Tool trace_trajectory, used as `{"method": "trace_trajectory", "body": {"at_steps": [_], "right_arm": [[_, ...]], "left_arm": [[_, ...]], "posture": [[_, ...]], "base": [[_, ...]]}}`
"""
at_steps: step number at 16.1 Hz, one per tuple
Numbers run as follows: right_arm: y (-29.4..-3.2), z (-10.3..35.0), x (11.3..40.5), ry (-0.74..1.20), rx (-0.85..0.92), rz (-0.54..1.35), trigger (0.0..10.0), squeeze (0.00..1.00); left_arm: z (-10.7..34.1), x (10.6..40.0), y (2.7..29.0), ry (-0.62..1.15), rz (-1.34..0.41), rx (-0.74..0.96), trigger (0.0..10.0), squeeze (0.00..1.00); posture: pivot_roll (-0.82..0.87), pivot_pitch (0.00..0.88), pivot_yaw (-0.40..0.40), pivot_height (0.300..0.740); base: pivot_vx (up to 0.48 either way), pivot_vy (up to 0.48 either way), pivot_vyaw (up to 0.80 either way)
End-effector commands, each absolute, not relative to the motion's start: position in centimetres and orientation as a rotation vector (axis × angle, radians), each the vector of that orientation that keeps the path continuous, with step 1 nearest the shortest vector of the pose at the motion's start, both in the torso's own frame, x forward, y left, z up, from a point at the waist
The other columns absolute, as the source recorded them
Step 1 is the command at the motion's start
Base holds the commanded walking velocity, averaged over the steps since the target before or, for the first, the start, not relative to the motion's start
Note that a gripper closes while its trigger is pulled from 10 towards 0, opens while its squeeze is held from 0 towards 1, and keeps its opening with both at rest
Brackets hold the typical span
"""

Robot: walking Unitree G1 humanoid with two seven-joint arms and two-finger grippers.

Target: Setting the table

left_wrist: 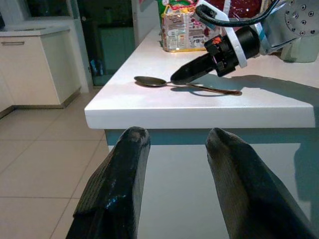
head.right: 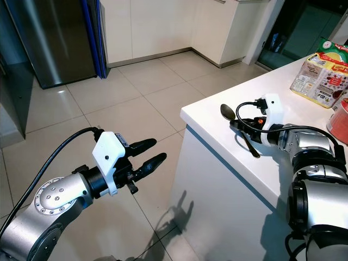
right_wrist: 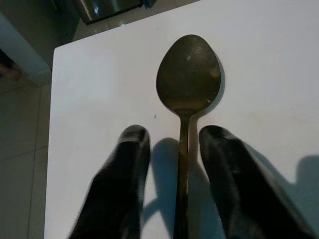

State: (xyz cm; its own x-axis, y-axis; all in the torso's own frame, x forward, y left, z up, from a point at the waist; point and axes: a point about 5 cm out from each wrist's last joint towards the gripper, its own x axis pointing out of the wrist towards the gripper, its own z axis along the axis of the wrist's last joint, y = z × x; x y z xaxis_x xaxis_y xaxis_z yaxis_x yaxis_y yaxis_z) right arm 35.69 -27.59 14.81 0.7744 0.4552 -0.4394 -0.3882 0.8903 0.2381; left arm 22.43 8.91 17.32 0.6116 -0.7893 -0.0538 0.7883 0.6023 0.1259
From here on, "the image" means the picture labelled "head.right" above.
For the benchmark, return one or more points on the stainless steel fridge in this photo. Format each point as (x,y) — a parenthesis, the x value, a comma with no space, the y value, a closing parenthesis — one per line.
(54,38)

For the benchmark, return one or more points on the red round container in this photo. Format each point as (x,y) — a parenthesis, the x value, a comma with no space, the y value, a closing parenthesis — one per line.
(340,122)

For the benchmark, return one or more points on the dark grey tall cabinet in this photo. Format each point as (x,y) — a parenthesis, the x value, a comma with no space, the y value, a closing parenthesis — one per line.
(11,70)

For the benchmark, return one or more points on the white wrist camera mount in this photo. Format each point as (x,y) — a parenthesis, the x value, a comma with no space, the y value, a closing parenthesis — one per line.
(107,155)
(272,117)

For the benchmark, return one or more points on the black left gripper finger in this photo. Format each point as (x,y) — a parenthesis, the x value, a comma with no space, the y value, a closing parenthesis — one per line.
(153,163)
(144,145)

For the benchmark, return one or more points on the dark glass door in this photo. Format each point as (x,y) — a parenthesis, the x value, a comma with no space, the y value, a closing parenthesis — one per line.
(304,27)

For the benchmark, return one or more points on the dark metal spoon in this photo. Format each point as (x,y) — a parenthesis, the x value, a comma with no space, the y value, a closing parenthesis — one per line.
(228,111)

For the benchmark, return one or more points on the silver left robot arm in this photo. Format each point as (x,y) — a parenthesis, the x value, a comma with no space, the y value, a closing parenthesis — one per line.
(57,198)

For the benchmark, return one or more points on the white kitchen cabinets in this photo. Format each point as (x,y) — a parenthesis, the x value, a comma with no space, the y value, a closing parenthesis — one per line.
(168,24)

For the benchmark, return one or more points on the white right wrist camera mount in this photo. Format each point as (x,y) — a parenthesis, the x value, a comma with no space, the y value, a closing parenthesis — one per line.
(272,117)

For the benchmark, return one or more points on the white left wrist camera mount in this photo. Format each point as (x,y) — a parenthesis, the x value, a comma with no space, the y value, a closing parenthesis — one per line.
(107,155)

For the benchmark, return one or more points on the white kitchen island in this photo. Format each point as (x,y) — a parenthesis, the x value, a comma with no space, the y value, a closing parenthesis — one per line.
(223,196)

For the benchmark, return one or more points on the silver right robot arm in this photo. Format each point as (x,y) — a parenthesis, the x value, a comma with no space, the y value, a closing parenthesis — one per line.
(318,179)

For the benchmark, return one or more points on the printed food carton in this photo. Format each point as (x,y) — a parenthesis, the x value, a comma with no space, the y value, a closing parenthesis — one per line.
(318,73)

